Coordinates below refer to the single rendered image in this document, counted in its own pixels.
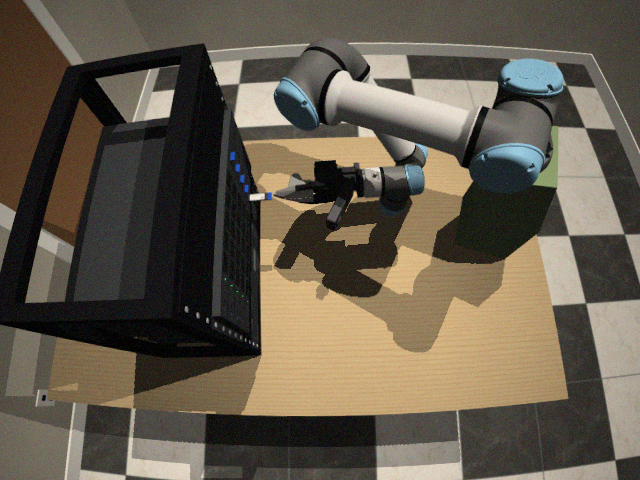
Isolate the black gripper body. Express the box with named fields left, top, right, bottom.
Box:
left=314, top=160, right=364, bottom=203

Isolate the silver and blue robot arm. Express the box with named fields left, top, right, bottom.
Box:
left=274, top=38, right=563, bottom=216

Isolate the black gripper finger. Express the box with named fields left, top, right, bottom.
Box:
left=273, top=191, right=321, bottom=204
left=273, top=173, right=330, bottom=197

